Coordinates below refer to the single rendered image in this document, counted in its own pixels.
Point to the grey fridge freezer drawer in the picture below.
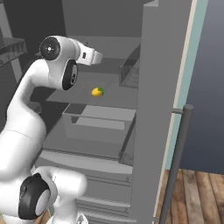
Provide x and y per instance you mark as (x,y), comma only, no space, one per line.
(105,189)

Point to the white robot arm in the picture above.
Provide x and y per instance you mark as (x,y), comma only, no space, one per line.
(26,116)

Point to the grey fridge body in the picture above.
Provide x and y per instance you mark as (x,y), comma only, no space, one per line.
(99,23)

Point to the clear fridge crisper drawer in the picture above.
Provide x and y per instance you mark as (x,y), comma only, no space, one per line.
(99,128)

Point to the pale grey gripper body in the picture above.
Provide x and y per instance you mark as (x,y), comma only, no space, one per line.
(98,57)

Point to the yellow lemon with green tip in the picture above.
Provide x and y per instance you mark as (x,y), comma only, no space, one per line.
(96,92)

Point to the dark grey fridge door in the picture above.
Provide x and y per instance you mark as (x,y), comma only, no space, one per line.
(32,20)

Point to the clear glass fridge shelf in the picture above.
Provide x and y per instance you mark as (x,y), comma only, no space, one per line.
(116,96)

